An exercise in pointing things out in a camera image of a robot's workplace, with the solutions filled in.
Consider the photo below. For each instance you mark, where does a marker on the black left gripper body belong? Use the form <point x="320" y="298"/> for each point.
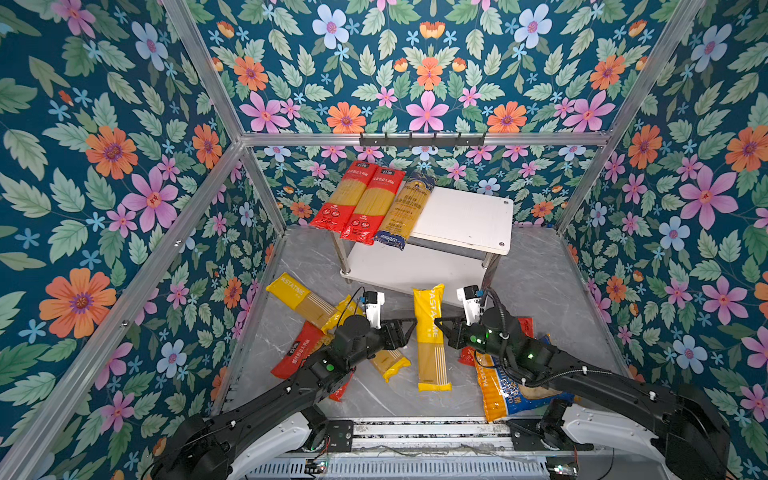
<point x="388" y="340"/>

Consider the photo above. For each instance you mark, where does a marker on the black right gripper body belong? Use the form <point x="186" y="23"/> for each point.
<point x="462" y="333"/>

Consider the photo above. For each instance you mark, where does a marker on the yellow Pastatime spaghetti bag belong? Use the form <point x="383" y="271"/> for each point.
<point x="430" y="340"/>

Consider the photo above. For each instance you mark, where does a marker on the red spaghetti bag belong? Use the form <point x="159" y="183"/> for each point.
<point x="338" y="209"/>
<point x="373" y="206"/>

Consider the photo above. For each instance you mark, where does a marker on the amber blue spaghetti bag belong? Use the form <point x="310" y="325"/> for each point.
<point x="405" y="211"/>

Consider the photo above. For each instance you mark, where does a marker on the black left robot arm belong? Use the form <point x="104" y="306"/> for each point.
<point x="283" y="419"/>

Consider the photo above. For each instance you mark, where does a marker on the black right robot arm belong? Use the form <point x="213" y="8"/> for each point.
<point x="690" y="434"/>

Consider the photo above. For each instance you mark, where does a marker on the small red pasta bag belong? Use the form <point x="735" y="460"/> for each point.
<point x="491" y="357"/>

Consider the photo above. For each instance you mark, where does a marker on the blue orange pasta bag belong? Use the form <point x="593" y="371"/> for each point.
<point x="502" y="397"/>

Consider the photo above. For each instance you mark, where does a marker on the white two-tier shelf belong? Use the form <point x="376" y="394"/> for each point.
<point x="458" y="241"/>

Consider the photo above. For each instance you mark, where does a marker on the red macaroni bag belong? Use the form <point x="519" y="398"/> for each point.
<point x="310" y="341"/>

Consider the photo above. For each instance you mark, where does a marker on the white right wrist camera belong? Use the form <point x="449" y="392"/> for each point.
<point x="472" y="300"/>

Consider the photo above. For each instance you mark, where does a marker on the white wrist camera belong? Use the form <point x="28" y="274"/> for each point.
<point x="372" y="305"/>
<point x="472" y="300"/>

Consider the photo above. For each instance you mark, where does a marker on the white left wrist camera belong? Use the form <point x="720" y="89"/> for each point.
<point x="372" y="305"/>

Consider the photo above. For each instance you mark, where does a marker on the aluminium front rail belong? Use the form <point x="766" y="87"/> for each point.
<point x="600" y="428"/>

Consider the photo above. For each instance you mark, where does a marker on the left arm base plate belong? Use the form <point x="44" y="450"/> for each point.
<point x="330" y="436"/>

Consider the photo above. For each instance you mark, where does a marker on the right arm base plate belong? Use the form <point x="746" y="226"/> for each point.
<point x="527" y="434"/>

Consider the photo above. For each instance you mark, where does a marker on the black hook rail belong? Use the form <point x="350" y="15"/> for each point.
<point x="439" y="140"/>

